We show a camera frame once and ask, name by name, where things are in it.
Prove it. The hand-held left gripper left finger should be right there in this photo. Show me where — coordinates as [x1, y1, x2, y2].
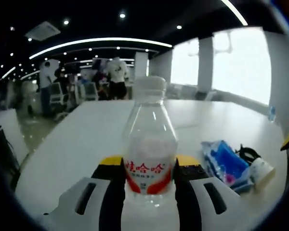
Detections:
[44, 155, 126, 231]

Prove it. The white paper cup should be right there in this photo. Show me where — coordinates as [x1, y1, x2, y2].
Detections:
[249, 158, 277, 191]

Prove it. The black cable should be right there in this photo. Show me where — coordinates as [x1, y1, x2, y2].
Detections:
[234, 143, 262, 167]

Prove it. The blue printed packet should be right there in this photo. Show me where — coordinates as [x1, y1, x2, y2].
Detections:
[207, 141, 254, 193]

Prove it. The ceiling air vent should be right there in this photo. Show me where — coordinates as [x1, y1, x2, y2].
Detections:
[25, 21, 61, 42]

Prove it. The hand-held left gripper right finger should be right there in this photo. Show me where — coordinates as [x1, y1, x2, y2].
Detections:
[174, 154, 254, 231]

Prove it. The white table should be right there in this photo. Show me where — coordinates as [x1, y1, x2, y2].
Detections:
[15, 99, 289, 231]

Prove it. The small bluish bottle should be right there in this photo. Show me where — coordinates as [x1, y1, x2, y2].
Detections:
[268, 105, 277, 124]

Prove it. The clear plastic bottle red label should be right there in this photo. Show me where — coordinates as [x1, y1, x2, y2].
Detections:
[121, 76, 179, 215]

